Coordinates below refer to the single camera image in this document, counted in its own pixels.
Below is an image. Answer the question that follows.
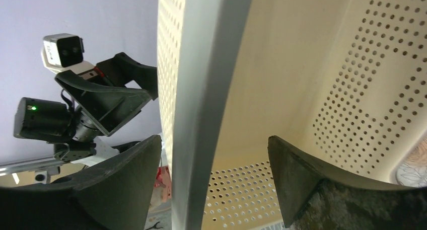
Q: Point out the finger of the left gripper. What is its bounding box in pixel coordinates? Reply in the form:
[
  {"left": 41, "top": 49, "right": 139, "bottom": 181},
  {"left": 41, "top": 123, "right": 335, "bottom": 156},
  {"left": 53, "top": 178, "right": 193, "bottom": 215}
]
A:
[
  {"left": 95, "top": 52, "right": 158, "bottom": 100},
  {"left": 55, "top": 70, "right": 153, "bottom": 137}
]

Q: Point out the cream perforated plastic basket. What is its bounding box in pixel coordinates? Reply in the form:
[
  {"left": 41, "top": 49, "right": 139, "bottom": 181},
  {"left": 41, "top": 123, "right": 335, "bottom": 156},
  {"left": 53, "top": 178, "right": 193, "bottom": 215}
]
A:
[{"left": 157, "top": 0, "right": 426, "bottom": 229}]

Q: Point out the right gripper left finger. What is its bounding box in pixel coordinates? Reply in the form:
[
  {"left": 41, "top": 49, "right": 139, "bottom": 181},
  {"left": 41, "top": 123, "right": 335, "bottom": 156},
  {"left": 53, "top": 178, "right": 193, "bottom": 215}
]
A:
[{"left": 1, "top": 135, "right": 162, "bottom": 229}]

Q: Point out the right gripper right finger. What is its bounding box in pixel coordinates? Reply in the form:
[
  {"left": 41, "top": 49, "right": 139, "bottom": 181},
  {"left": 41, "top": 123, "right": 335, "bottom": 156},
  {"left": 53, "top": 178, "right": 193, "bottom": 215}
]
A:
[{"left": 268, "top": 136, "right": 426, "bottom": 229}]

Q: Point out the aluminium frame rail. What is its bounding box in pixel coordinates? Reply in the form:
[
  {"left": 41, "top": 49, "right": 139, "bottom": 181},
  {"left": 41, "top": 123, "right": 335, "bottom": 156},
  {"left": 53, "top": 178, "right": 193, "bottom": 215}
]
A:
[{"left": 1, "top": 157, "right": 64, "bottom": 176}]

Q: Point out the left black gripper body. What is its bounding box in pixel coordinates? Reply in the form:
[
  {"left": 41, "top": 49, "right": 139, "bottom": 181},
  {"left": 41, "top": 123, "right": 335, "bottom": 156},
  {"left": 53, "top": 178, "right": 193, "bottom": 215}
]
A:
[{"left": 55, "top": 70, "right": 108, "bottom": 142}]

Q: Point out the floral patterned table mat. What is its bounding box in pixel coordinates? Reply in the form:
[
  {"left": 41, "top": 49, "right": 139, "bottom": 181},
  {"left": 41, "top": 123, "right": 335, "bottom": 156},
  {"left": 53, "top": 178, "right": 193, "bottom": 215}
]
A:
[{"left": 396, "top": 138, "right": 426, "bottom": 188}]

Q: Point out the pink perforated plastic basket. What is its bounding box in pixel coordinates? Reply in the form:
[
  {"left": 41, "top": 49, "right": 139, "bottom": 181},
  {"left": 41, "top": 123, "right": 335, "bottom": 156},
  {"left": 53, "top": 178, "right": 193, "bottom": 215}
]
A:
[{"left": 149, "top": 166, "right": 172, "bottom": 211}]

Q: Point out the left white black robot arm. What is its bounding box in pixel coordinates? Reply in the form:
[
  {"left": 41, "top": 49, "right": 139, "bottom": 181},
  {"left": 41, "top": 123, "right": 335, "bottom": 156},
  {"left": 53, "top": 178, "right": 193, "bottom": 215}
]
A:
[{"left": 14, "top": 52, "right": 158, "bottom": 166}]

